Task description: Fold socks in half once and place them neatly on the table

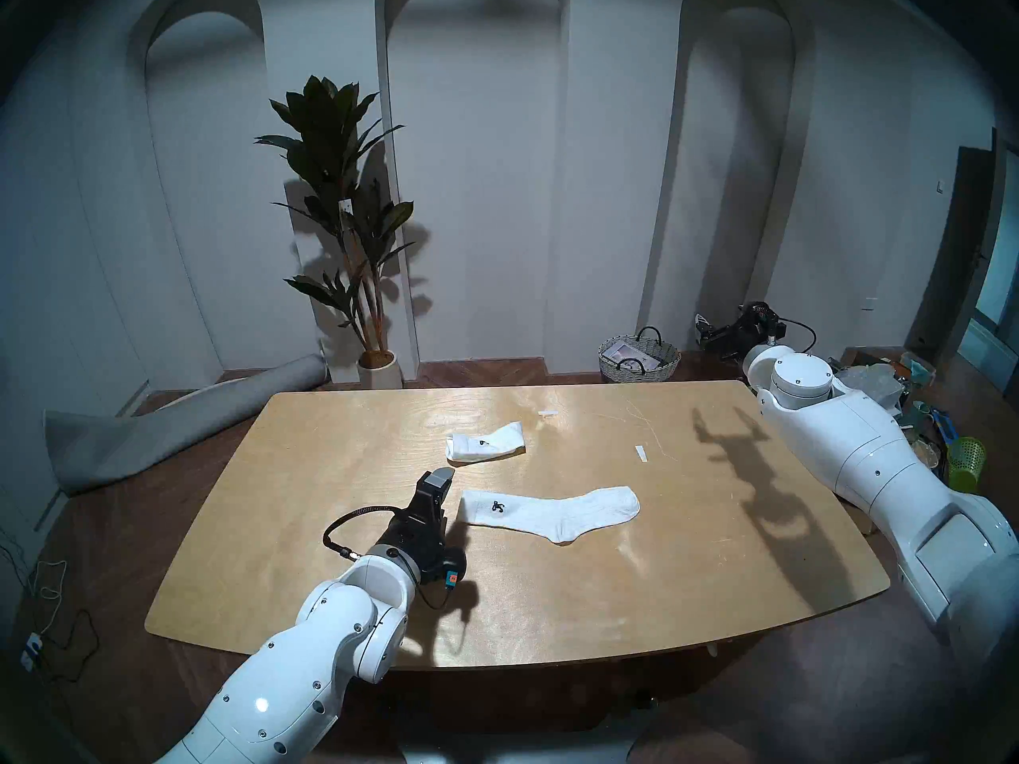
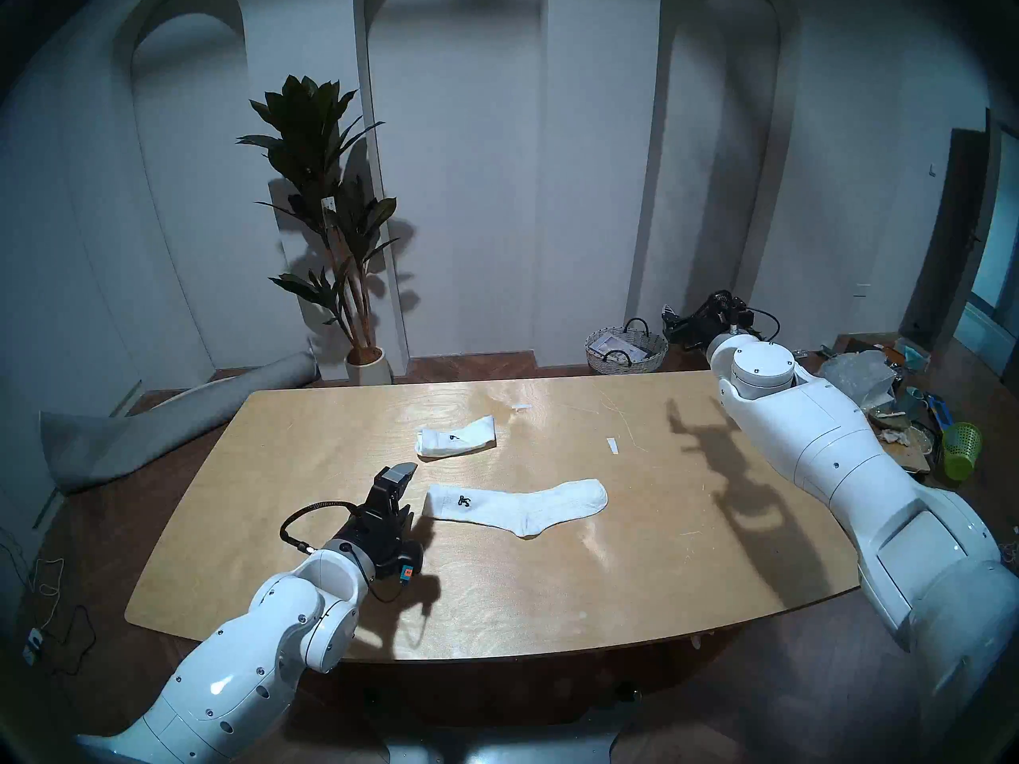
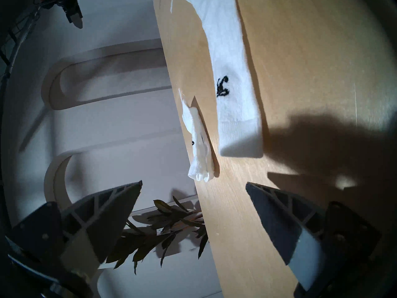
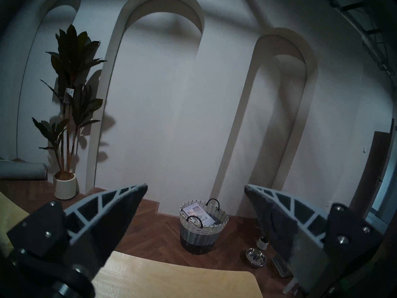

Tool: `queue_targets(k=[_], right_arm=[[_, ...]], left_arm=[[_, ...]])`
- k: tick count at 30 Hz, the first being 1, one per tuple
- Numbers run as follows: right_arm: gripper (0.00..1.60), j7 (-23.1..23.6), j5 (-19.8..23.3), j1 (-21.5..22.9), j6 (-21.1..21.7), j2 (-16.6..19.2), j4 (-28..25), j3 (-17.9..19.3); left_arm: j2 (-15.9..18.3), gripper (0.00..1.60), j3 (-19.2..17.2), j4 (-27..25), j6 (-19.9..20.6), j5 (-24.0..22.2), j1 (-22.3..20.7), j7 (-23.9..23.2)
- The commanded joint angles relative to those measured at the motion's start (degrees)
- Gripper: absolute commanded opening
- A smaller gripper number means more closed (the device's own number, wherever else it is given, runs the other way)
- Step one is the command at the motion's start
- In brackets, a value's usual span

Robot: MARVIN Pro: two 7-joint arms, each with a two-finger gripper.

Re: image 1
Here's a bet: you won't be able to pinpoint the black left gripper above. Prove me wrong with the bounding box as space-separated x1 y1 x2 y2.
374 468 467 587

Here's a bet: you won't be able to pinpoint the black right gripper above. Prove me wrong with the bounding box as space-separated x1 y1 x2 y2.
694 302 786 359

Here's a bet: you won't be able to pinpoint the white sock with black logo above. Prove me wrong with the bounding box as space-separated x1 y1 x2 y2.
459 486 641 545
445 421 527 464

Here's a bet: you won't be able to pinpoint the magazine in basket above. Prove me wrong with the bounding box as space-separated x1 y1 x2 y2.
603 342 666 372

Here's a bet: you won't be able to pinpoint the white plant pot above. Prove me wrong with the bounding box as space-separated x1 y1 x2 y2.
356 350 404 389

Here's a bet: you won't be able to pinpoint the clear plastic bag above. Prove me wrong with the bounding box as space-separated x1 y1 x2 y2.
840 363 904 411

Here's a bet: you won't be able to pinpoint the dark door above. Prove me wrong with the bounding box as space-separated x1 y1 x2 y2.
908 146 996 365

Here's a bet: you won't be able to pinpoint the rolled grey carpet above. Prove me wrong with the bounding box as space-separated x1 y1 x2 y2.
44 353 329 497

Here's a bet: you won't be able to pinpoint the green plastic basket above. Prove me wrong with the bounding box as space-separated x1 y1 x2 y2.
946 437 987 496

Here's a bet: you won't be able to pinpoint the tall green leafy plant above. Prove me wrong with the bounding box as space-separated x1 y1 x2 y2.
255 76 416 357

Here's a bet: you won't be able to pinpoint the wicker basket with black handles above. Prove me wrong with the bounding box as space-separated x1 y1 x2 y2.
598 326 682 384

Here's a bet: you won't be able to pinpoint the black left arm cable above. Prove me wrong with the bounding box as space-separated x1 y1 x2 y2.
322 505 456 612

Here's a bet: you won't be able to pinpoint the thin floor cables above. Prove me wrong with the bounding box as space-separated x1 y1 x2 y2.
0 524 100 684

